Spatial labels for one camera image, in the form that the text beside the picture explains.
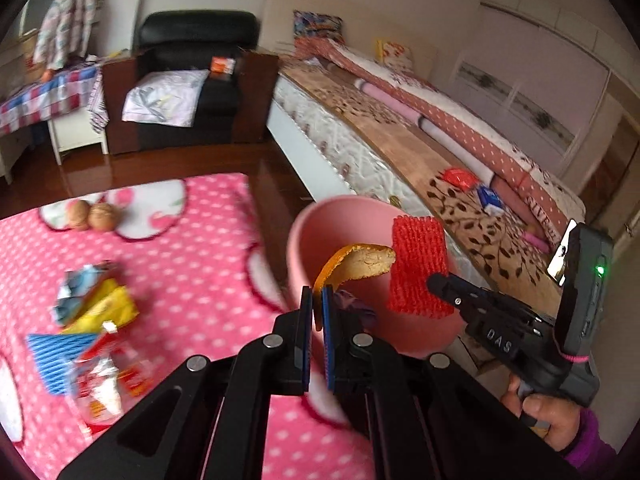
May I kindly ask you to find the blue foam net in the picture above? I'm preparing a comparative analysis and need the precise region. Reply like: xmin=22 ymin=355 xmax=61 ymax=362
xmin=26 ymin=332 xmax=98 ymax=395

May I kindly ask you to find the black leather armchair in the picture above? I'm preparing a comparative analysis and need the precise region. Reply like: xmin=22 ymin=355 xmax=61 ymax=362
xmin=102 ymin=10 xmax=280 ymax=156

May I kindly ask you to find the person's right forearm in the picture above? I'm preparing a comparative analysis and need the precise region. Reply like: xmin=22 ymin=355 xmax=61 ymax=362
xmin=564 ymin=407 xmax=619 ymax=480

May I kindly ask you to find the yellow floral cushion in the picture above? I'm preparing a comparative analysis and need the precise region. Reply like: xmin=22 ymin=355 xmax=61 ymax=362
xmin=376 ymin=40 xmax=416 ymax=74

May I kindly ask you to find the orange fruit peel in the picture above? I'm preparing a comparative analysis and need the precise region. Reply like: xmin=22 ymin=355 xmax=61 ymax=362
xmin=313 ymin=243 xmax=397 ymax=332

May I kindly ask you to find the small red packet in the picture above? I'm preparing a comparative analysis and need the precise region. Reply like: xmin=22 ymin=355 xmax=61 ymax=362
xmin=441 ymin=169 xmax=476 ymax=191

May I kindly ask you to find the red foam net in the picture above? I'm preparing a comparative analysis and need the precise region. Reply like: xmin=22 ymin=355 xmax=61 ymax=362
xmin=386 ymin=216 xmax=451 ymax=320

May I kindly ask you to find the pastel puffy jacket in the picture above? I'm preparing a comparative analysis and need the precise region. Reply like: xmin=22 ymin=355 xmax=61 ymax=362
xmin=32 ymin=0 xmax=99 ymax=71

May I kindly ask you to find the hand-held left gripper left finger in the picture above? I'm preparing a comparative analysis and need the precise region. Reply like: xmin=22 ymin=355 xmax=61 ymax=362
xmin=57 ymin=285 xmax=316 ymax=480

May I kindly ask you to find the pink plastic bin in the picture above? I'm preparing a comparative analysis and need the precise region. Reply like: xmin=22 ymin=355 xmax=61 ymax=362
xmin=286 ymin=197 xmax=466 ymax=359

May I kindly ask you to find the clear orange plastic wrapper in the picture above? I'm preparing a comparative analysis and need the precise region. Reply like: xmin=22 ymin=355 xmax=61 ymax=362
xmin=70 ymin=350 xmax=124 ymax=423

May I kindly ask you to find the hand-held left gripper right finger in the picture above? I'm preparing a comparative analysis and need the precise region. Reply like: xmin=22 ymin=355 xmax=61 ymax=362
xmin=321 ymin=285 xmax=583 ymax=480

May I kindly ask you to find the pink polka dot blanket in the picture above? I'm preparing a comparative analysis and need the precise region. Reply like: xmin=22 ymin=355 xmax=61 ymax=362
xmin=0 ymin=172 xmax=376 ymax=480

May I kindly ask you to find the crumpled patterned paper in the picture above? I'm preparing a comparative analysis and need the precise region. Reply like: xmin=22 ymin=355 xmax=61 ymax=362
xmin=54 ymin=264 xmax=118 ymax=326

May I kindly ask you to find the white table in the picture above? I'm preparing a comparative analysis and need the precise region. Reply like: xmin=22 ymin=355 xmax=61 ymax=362
xmin=0 ymin=105 xmax=110 ymax=186

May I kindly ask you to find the white wardrobe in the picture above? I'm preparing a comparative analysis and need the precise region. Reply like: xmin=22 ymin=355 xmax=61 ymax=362
xmin=450 ymin=0 xmax=640 ymax=201

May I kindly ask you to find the yellow foam net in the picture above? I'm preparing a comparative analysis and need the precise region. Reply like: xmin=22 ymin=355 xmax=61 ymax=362
xmin=62 ymin=280 xmax=140 ymax=335

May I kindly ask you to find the bed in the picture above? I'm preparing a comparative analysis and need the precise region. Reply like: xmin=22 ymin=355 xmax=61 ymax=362
xmin=263 ymin=0 xmax=587 ymax=376

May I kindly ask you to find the colourful patterned pillow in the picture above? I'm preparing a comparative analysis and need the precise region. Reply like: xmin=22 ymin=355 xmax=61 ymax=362
xmin=292 ymin=10 xmax=345 ymax=41

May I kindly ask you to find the white floral pillowcase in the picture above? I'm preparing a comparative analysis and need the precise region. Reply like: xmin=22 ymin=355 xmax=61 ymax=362
xmin=121 ymin=70 xmax=211 ymax=127

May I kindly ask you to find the person's right hand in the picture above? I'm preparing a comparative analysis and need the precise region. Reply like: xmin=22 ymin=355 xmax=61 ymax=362
xmin=500 ymin=374 xmax=584 ymax=457

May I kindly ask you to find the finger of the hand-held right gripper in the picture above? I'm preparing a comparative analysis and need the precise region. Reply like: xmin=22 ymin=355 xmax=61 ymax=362
xmin=426 ymin=272 xmax=493 ymax=322

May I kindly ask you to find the small blue box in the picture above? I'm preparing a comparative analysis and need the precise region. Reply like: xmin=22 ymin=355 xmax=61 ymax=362
xmin=476 ymin=185 xmax=506 ymax=215

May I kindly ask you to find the red polka dot quilt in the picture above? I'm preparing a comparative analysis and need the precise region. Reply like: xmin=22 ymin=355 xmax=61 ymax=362
xmin=295 ymin=37 xmax=586 ymax=242

